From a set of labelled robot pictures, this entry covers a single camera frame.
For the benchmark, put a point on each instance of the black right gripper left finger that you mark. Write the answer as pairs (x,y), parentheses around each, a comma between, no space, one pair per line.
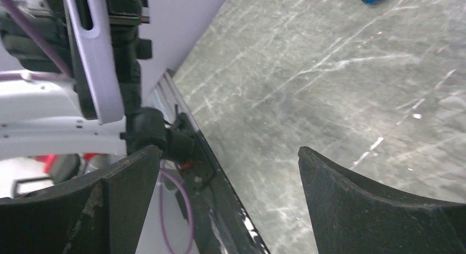
(100,212)

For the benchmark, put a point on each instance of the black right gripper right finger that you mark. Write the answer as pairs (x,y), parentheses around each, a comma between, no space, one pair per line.
(351,213)

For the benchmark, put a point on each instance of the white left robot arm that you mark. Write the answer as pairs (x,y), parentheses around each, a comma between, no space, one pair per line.
(79,89)

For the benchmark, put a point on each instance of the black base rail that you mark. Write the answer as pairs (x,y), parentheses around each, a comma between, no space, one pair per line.
(222,225)

